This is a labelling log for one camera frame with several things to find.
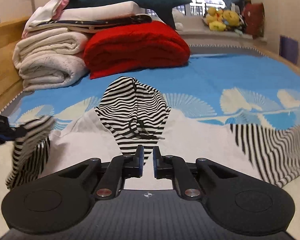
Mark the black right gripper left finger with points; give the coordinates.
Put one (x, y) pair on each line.
(114, 174)

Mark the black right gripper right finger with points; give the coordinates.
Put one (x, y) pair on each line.
(176, 169)

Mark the black white striped hoodie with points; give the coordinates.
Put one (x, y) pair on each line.
(130, 114)

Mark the cream folded quilt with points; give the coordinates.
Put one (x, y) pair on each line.
(50, 59)

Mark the red folded blanket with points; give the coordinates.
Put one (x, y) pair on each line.
(125, 48)

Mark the dark patterned folded cloth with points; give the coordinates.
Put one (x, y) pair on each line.
(91, 26)

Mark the pink white garment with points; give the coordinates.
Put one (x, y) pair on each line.
(57, 9)

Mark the yellow plush toys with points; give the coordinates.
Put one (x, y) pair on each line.
(224, 20)

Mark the white folded pillow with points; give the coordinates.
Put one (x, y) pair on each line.
(107, 12)

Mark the purple box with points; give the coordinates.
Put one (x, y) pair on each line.
(289, 49)

